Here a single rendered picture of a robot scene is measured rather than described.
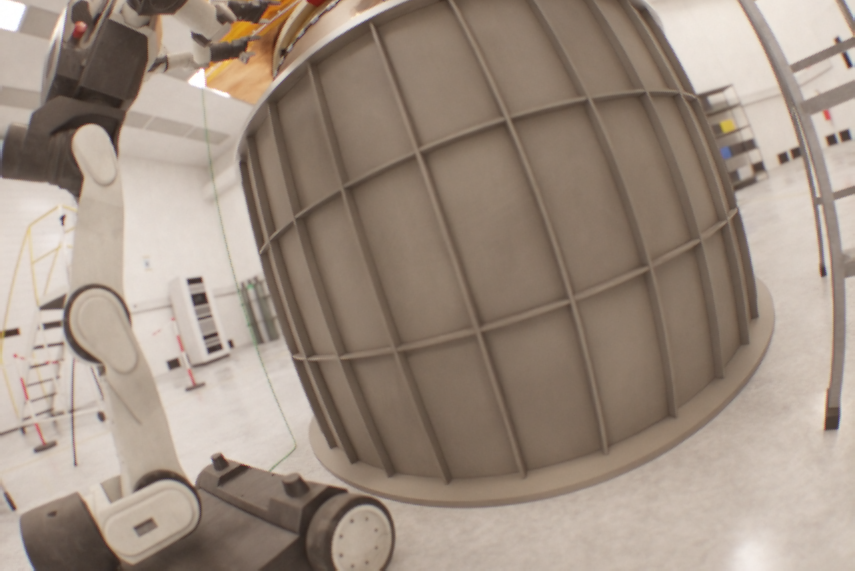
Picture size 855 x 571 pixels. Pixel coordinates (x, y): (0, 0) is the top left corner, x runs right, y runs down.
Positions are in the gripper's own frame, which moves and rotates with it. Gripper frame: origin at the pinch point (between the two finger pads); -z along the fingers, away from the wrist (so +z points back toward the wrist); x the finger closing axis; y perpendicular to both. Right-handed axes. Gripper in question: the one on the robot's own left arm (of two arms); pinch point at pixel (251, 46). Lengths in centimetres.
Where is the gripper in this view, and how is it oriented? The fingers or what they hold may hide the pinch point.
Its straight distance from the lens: 165.8
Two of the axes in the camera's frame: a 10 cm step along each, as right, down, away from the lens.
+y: 4.4, 8.9, 0.6
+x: -5.7, 2.3, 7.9
